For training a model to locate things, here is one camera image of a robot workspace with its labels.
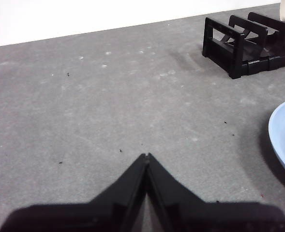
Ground black plate rack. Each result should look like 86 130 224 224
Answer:
202 4 285 80

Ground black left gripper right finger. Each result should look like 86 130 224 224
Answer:
145 152 285 232

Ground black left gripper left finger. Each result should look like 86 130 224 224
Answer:
0 153 150 232

